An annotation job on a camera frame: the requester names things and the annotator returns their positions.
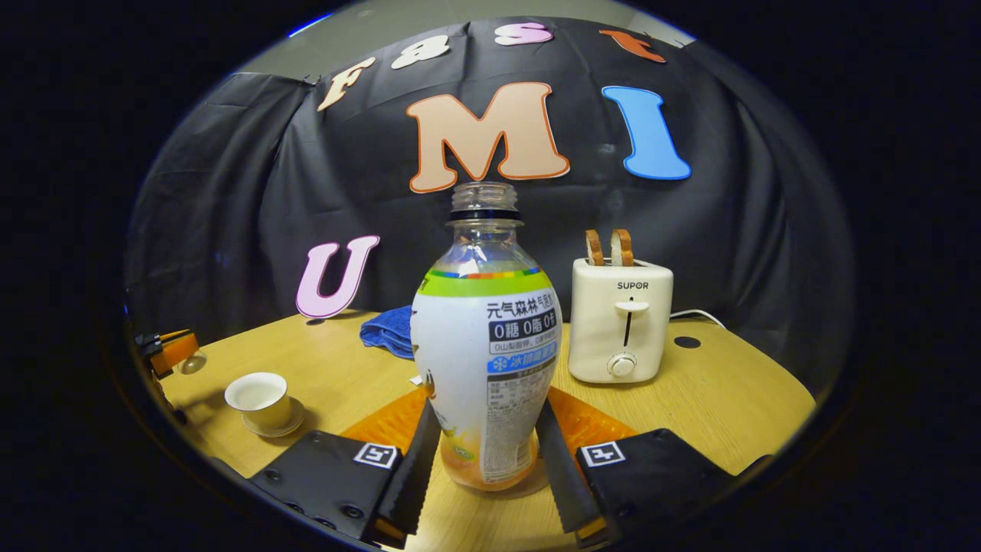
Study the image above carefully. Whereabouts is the white toaster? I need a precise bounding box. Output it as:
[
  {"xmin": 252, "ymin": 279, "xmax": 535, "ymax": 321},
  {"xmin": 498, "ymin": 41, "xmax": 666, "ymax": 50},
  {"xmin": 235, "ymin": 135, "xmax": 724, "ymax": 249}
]
[{"xmin": 568, "ymin": 258, "xmax": 674, "ymax": 384}]

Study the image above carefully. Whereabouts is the plastic water bottle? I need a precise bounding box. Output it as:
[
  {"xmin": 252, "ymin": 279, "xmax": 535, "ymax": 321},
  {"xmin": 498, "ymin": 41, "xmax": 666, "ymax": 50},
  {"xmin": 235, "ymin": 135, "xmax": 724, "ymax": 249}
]
[{"xmin": 410, "ymin": 182, "xmax": 564, "ymax": 492}]

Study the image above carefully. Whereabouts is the cream teacup saucer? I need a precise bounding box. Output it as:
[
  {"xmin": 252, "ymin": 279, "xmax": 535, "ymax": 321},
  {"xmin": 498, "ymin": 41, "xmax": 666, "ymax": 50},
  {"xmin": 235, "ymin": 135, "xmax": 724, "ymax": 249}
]
[{"xmin": 242, "ymin": 396, "xmax": 306, "ymax": 439}]

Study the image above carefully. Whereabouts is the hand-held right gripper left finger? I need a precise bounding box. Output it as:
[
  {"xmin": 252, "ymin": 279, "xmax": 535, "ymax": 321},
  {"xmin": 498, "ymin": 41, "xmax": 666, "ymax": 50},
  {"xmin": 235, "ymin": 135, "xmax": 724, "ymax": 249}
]
[{"xmin": 249, "ymin": 387, "xmax": 443, "ymax": 549}]

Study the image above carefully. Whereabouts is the white teacup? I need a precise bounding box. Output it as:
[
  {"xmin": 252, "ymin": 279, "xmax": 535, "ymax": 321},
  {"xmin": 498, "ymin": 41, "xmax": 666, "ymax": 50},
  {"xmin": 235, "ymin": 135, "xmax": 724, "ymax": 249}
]
[{"xmin": 224, "ymin": 372, "xmax": 293, "ymax": 432}]

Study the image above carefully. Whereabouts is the white toaster power cable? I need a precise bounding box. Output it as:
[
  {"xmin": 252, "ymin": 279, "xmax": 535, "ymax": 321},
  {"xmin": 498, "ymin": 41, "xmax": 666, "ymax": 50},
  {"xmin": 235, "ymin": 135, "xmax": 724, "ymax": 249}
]
[{"xmin": 669, "ymin": 309, "xmax": 727, "ymax": 329}]

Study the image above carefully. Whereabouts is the blue folded towel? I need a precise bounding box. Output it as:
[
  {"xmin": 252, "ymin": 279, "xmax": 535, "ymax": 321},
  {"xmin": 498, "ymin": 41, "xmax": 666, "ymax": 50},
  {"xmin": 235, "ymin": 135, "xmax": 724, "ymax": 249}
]
[{"xmin": 359, "ymin": 305, "xmax": 416, "ymax": 360}]

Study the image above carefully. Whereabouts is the black backdrop cloth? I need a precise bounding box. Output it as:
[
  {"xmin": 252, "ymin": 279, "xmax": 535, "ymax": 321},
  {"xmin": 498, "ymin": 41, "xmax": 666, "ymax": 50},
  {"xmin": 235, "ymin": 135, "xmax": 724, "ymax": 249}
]
[{"xmin": 124, "ymin": 17, "xmax": 855, "ymax": 384}]

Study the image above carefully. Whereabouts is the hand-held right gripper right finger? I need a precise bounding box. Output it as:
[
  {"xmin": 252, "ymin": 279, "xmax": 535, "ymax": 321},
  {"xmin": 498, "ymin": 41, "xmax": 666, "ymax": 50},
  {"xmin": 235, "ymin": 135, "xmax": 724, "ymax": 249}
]
[{"xmin": 534, "ymin": 386, "xmax": 737, "ymax": 547}]

